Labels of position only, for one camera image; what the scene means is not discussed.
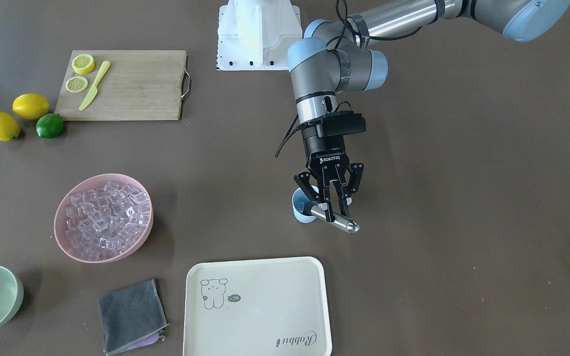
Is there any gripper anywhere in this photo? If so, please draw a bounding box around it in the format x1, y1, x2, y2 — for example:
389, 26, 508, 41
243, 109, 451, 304
294, 124, 364, 221

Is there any blue plastic cup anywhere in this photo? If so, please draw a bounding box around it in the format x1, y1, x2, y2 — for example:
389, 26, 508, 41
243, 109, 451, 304
291, 187, 316, 223

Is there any steel muddler rod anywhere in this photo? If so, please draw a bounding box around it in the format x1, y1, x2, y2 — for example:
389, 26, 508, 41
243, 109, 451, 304
303, 201, 360, 234

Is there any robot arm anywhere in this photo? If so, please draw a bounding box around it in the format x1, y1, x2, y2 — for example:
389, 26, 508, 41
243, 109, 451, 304
283, 0, 570, 233

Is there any pink bowl of ice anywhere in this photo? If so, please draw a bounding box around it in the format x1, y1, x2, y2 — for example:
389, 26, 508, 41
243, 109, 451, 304
53, 174, 154, 264

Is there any beige rabbit tray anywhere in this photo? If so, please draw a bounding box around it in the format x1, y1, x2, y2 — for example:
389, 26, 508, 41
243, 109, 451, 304
183, 257, 333, 356

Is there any wooden cutting board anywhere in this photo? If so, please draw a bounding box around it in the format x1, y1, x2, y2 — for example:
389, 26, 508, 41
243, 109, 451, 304
54, 49, 188, 121

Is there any grey folded cloth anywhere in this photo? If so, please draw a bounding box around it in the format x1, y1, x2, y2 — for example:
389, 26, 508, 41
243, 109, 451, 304
97, 279, 168, 356

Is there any yellow plastic knife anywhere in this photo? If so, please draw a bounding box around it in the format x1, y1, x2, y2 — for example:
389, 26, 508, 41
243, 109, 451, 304
78, 60, 111, 111

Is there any lemon half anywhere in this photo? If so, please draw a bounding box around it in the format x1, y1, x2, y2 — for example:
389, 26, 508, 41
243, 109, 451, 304
65, 75, 89, 94
71, 53, 95, 75

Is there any green lime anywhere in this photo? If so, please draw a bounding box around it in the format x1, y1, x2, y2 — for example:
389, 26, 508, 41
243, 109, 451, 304
35, 113, 65, 139

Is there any yellow lemon far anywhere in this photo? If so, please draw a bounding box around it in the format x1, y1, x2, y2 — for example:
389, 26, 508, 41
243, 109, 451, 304
13, 93, 50, 120

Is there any yellow lemon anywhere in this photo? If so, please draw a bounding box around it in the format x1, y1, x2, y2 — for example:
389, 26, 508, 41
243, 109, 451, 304
13, 93, 50, 120
0, 111, 21, 141

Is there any yellow lemon near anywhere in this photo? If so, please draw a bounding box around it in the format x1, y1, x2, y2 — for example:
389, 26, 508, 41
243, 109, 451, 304
0, 111, 21, 141

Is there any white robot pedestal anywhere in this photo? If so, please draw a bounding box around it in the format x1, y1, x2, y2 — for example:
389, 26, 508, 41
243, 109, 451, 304
216, 0, 303, 71

